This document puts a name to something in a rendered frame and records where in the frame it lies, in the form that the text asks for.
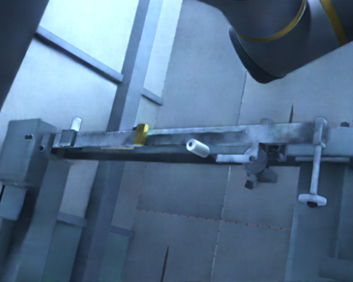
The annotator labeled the yellow sliding poise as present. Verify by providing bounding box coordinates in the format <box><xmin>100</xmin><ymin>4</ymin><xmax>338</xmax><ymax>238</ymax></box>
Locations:
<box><xmin>134</xmin><ymin>123</ymin><xmax>150</xmax><ymax>147</ymax></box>

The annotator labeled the grey steel scale beam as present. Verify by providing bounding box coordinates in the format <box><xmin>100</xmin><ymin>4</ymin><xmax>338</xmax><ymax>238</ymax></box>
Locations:
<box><xmin>50</xmin><ymin>117</ymin><xmax>331</xmax><ymax>148</ymax></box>

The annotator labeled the white counterpoise rod with disc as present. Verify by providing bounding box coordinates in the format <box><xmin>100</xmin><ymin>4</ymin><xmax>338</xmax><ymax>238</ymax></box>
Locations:
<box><xmin>298</xmin><ymin>140</ymin><xmax>328</xmax><ymax>209</ymax></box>

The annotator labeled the grey round pivot disc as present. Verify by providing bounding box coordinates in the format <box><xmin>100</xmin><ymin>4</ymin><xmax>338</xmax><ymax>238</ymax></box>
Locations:
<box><xmin>242</xmin><ymin>148</ymin><xmax>269</xmax><ymax>176</ymax></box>

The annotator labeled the small white cylinder peg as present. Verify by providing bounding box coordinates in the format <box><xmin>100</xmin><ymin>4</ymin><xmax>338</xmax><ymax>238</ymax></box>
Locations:
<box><xmin>70</xmin><ymin>116</ymin><xmax>83</xmax><ymax>132</ymax></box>

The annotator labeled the dark grey slanted column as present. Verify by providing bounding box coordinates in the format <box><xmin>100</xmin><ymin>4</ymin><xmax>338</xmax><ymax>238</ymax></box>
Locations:
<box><xmin>0</xmin><ymin>0</ymin><xmax>46</xmax><ymax>134</ymax></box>

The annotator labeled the white-handled lock lever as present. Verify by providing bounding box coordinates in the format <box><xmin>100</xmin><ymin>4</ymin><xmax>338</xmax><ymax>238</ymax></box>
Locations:
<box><xmin>186</xmin><ymin>139</ymin><xmax>256</xmax><ymax>165</ymax></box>

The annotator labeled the grey steel window frame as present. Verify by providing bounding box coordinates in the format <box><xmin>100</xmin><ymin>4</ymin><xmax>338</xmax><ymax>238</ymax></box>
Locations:
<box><xmin>32</xmin><ymin>0</ymin><xmax>168</xmax><ymax>282</ymax></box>

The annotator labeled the grey scale frame body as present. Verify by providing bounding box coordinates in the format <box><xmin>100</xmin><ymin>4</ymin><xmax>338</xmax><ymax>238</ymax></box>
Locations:
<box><xmin>0</xmin><ymin>117</ymin><xmax>353</xmax><ymax>282</ymax></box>

